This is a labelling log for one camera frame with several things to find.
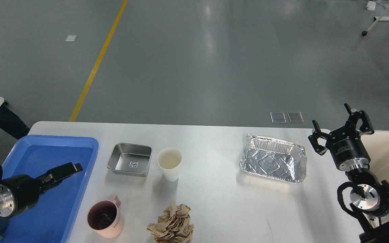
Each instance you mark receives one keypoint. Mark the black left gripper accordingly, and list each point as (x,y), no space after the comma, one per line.
(21,192)

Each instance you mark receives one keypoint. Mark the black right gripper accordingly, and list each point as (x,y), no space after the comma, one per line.
(346,147)

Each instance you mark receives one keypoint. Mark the aluminium foil tray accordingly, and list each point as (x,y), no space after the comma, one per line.
(274,158)

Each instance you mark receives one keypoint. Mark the pink ribbed mug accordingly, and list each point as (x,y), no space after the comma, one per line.
(105,218)

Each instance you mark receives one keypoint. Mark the steel rectangular container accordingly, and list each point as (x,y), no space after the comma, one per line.
(130,159)

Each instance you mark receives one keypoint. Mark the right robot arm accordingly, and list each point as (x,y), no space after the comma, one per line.
(363,196)

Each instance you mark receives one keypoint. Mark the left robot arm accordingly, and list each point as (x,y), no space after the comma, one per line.
(21,192)

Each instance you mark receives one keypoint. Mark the blue plastic tray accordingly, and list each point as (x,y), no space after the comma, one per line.
(51,220)

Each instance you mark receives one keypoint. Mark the right clear floor plate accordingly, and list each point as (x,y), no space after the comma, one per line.
(295,117)

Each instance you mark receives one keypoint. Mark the clear floor plate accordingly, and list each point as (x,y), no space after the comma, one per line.
(278,117)
(295,117)

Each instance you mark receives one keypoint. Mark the left clear floor plate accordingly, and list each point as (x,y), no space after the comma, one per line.
(278,117)

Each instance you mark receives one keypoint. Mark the dark seated person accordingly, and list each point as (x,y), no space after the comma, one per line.
(11,123)

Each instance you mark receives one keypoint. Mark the white paper cup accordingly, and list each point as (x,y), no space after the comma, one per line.
(170,162)

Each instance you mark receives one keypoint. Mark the crumpled brown paper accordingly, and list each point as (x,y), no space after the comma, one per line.
(173,226)

